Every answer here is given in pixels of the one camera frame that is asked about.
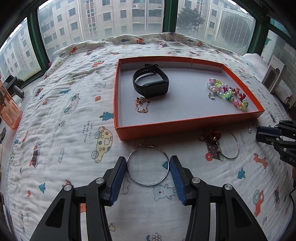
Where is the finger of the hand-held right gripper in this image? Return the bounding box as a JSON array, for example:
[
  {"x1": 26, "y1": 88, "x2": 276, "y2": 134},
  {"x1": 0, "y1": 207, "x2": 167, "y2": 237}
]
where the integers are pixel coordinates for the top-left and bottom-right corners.
[
  {"x1": 255, "y1": 125, "x2": 282, "y2": 146},
  {"x1": 275, "y1": 120, "x2": 296, "y2": 133}
]

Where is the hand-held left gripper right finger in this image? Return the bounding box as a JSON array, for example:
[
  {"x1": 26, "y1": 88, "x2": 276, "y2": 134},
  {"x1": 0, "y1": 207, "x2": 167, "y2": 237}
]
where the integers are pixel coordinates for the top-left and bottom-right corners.
[{"x1": 169, "y1": 155, "x2": 269, "y2": 241}]

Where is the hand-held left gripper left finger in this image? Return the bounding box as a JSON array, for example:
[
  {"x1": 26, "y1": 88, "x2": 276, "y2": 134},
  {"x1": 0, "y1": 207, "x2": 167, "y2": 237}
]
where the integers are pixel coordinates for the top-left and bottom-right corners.
[{"x1": 30, "y1": 156, "x2": 127, "y2": 241}]

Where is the silver hoop earring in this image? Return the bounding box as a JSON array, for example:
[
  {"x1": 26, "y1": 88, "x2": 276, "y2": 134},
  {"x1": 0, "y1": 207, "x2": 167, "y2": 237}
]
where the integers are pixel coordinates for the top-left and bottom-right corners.
[
  {"x1": 215, "y1": 130, "x2": 240, "y2": 160},
  {"x1": 127, "y1": 144, "x2": 171, "y2": 187}
]

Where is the red knot charm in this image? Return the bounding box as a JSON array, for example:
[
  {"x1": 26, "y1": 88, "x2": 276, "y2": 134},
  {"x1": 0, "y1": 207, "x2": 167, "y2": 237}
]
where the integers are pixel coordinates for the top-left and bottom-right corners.
[{"x1": 200, "y1": 130, "x2": 224, "y2": 154}]

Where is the colourful bead bracelet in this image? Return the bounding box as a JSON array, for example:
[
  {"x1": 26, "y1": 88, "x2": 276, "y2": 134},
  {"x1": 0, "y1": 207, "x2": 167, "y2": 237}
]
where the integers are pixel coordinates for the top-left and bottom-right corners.
[{"x1": 206, "y1": 78, "x2": 249, "y2": 111}]

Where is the orange cardboard tray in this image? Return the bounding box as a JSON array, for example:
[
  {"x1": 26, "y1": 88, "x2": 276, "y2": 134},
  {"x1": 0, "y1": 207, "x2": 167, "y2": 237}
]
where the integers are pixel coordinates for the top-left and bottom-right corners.
[{"x1": 113, "y1": 57, "x2": 265, "y2": 141}]

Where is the gold chain necklace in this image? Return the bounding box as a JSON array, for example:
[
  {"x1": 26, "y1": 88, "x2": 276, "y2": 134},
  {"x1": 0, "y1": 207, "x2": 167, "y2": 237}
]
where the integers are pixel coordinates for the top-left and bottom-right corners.
[{"x1": 134, "y1": 97, "x2": 151, "y2": 114}]

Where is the black smart band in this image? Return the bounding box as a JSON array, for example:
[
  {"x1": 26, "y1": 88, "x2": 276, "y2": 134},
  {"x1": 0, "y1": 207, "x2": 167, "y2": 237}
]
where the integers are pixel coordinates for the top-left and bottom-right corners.
[{"x1": 132, "y1": 64, "x2": 170, "y2": 98}]

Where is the white and grey box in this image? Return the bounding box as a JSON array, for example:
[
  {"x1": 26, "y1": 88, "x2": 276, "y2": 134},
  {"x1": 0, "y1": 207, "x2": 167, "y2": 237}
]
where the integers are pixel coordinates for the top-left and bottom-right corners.
[{"x1": 261, "y1": 55, "x2": 287, "y2": 91}]

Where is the printed cartoon blanket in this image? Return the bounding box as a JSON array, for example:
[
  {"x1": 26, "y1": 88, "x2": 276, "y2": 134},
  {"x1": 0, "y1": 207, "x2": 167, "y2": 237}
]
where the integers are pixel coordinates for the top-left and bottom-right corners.
[{"x1": 5, "y1": 31, "x2": 296, "y2": 241}]

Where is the white folded towel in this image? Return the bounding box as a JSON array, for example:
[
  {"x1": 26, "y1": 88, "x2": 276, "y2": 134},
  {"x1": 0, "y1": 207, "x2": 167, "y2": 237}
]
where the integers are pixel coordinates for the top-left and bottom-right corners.
[{"x1": 243, "y1": 53, "x2": 296, "y2": 110}]

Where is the white air conditioner unit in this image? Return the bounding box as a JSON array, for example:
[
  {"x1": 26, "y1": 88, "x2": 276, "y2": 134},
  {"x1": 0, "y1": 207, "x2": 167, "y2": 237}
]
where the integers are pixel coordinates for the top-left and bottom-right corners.
[{"x1": 216, "y1": 7, "x2": 256, "y2": 49}]

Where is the orange water bottle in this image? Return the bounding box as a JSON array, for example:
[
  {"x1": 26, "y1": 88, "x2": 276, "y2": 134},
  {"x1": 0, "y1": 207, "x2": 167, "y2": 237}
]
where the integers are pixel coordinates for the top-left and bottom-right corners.
[{"x1": 0, "y1": 74, "x2": 24, "y2": 131}]

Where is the green tree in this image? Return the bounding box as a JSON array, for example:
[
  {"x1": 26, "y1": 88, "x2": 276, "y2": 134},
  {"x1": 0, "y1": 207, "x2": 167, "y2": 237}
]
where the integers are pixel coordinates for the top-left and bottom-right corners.
[{"x1": 177, "y1": 7, "x2": 205, "y2": 36}]

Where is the beige apartment building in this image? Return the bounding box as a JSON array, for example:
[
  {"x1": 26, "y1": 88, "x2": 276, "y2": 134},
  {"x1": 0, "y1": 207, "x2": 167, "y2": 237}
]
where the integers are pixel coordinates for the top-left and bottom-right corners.
[{"x1": 0, "y1": 0, "x2": 223, "y2": 77}]

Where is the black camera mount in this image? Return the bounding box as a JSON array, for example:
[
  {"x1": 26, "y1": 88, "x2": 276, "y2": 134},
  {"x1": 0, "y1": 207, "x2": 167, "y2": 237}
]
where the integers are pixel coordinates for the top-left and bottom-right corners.
[{"x1": 4, "y1": 75, "x2": 25, "y2": 98}]

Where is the green window frame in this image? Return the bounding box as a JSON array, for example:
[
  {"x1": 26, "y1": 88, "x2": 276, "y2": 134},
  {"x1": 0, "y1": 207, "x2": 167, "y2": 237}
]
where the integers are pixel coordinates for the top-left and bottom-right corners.
[{"x1": 0, "y1": 0, "x2": 296, "y2": 91}]

